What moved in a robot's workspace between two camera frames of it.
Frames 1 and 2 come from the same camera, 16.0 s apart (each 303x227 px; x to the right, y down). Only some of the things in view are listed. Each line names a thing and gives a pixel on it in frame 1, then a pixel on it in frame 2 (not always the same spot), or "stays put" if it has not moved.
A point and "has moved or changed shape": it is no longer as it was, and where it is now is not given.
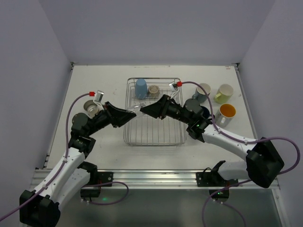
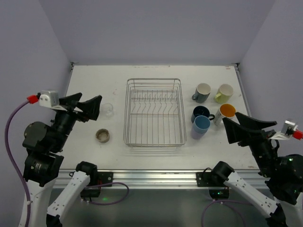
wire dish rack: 145,129 stays put
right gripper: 165,107 to 253,136
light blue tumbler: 141,90 has moved or changed shape
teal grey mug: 200,94 stays put
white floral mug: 225,115 stays put
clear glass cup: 136,107 has moved or changed shape
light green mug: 224,94 stays put
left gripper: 110,113 to 74,112
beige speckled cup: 154,91 to 102,135
